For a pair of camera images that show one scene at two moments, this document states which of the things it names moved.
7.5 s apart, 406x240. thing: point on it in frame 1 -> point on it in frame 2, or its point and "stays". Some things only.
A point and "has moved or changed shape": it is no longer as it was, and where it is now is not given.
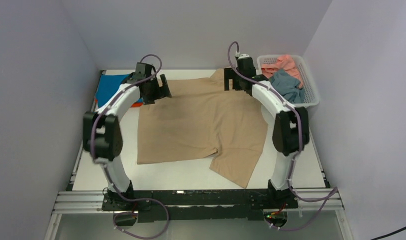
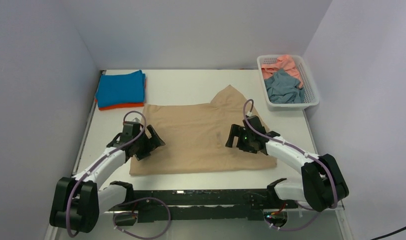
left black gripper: (160, 92) -> (151, 144)
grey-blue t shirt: (288, 86) stays
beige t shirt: (201, 116) has moved or changed shape
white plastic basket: (311, 96) stays
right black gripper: (230, 74) -> (238, 130)
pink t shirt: (284, 63) stays
